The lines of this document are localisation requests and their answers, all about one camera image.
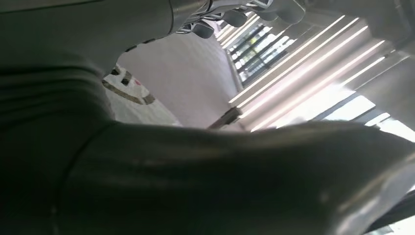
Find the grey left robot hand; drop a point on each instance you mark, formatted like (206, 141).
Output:
(210, 181)

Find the grey courier bag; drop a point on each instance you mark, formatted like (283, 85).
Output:
(129, 107)

